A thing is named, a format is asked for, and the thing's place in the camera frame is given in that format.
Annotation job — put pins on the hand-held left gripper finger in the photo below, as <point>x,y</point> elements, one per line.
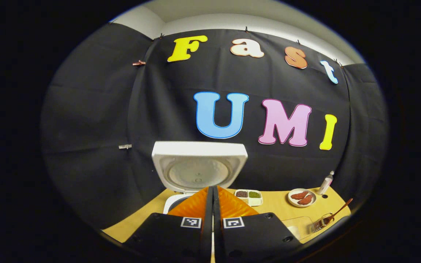
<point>209,208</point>
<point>216,208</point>

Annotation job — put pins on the white rice cooker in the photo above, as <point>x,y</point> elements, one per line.
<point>199,171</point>

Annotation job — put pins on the white rice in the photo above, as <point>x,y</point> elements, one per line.
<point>294,232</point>

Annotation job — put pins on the brown wooden spoon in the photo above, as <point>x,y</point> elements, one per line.
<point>338,212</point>

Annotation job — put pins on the white divided grain dish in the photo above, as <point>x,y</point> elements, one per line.
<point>249,200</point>

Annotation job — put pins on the white round plate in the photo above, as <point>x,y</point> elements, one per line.
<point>294,202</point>

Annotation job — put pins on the clear plastic container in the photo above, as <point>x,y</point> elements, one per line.
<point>298,223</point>

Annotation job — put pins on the red-brown meat piece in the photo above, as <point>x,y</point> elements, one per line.
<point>299,195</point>
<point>305,200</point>

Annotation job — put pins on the silver cloth clip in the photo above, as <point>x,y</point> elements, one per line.
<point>125,147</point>

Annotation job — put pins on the clear bottle pink label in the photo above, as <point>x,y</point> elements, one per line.
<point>325,183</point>

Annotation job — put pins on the red cloth clip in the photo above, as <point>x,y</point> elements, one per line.
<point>139,63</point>

